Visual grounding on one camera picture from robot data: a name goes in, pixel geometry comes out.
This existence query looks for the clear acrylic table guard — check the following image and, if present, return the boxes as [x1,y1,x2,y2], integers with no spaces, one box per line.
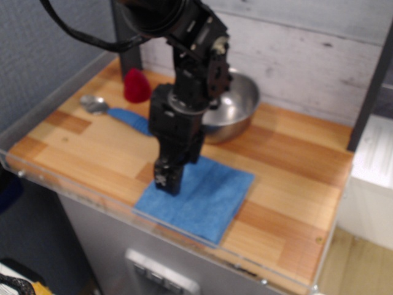
[1,53,352,294]

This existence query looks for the spoon with blue handle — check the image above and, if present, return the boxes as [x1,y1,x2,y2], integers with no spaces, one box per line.
[79,95,152,136]

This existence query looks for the silver dispenser panel with buttons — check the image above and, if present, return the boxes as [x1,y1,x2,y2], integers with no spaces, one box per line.
[125,248,201,295]

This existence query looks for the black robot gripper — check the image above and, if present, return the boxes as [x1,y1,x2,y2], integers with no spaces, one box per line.
[149,84,204,195]

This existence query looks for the dark right frame post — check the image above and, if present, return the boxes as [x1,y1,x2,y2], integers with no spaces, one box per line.
[346,23,392,152]

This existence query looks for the dark grey vertical post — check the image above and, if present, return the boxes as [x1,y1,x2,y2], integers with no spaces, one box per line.
[112,1,142,79]

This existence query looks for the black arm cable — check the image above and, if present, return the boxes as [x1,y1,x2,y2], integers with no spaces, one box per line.
[39,0,145,53]

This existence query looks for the white side cabinet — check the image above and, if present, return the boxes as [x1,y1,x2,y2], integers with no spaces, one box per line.
[338,115,392,250]

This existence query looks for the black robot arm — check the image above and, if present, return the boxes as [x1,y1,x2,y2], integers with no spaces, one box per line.
[121,1,232,195]

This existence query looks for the black and yellow object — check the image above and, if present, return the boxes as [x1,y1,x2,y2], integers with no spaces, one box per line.
[1,258,53,294]

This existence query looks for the blue microfiber cloth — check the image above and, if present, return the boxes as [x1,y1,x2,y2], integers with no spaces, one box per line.
[134,157,255,245]

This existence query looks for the stainless steel bowl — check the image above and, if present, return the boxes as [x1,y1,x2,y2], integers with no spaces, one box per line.
[203,68,260,144]

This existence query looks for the red cone-shaped toy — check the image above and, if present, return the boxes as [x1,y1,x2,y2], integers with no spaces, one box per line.
[123,68,152,103]

